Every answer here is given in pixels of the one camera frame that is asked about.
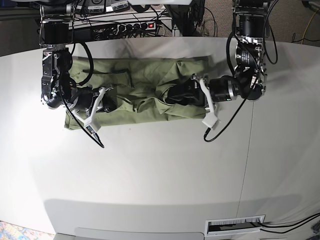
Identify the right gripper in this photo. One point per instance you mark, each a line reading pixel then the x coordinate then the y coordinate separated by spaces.
pixel 82 99

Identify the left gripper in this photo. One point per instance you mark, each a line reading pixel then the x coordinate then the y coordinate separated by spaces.
pixel 189 92

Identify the green T-shirt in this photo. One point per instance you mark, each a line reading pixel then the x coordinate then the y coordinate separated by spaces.
pixel 141 87

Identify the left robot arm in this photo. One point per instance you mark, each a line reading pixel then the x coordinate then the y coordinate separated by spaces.
pixel 245 56

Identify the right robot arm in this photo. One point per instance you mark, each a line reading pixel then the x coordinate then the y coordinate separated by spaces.
pixel 57 86

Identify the black power strip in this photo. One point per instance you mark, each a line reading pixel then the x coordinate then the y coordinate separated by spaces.
pixel 143 27

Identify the devices on back shelf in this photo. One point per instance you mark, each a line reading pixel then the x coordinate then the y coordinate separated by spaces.
pixel 95 7

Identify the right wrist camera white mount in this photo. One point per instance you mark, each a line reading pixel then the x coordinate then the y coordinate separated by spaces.
pixel 89 119

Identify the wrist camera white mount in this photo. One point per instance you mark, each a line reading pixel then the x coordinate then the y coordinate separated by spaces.
pixel 89 119
pixel 210 118

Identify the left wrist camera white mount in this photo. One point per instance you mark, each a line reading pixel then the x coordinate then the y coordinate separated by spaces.
pixel 210 118

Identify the white table leg frame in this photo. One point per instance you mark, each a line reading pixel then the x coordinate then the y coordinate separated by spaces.
pixel 170 19

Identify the table cable grommet slot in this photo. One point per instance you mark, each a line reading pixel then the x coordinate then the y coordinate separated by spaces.
pixel 233 226

